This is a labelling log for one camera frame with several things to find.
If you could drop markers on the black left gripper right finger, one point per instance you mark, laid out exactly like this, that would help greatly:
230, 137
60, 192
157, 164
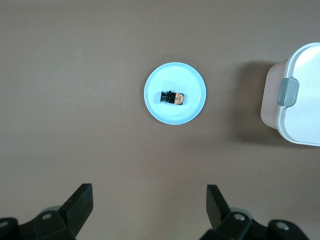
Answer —
225, 222

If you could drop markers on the pink box with white lid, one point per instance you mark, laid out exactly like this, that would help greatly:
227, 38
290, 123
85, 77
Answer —
305, 100

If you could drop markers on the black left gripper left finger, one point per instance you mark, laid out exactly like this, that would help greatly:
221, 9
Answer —
62, 222

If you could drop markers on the black and orange switch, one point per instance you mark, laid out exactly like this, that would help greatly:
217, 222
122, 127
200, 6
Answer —
172, 98

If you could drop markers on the light blue round plate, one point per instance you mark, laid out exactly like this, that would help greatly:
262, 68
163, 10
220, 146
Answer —
175, 75

